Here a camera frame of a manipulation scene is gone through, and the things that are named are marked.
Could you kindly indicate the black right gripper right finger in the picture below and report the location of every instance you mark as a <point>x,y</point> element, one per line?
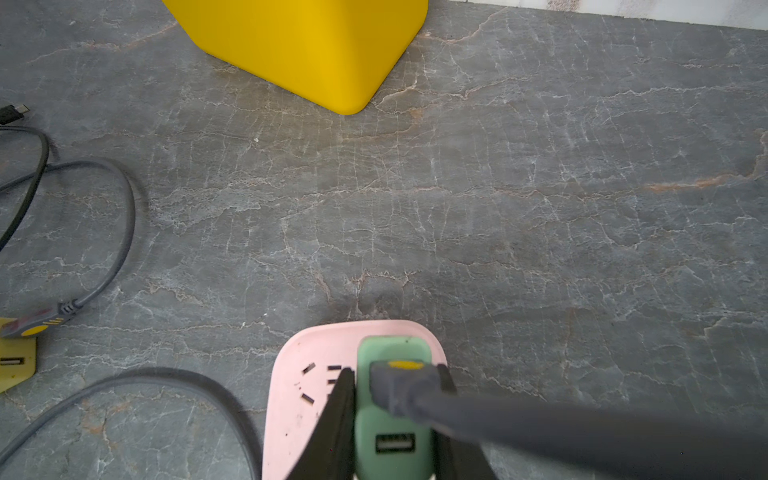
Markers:
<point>457,454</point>

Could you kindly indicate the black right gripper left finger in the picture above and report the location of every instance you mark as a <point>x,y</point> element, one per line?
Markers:
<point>330,451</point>

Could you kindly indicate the green USB wall charger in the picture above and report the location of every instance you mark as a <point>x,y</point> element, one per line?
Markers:
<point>387,447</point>

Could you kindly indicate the pink power strip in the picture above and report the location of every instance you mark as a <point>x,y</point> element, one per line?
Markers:
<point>304,374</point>

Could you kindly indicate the yellow plastic storage box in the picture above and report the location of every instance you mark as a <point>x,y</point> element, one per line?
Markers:
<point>333,53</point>

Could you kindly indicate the yellow USB wall charger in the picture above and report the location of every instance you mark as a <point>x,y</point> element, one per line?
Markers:
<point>18,361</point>

